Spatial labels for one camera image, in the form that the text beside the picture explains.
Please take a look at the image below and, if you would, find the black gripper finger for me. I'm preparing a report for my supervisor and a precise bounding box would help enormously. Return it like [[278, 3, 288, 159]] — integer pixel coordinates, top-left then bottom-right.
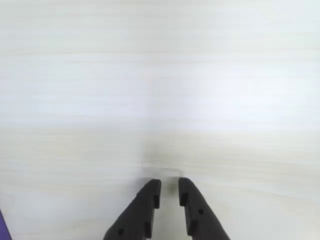
[[177, 177, 231, 240], [102, 178, 162, 240]]

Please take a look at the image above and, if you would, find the blue plastic box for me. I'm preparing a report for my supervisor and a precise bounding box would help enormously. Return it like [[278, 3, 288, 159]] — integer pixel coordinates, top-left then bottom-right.
[[0, 207, 13, 240]]

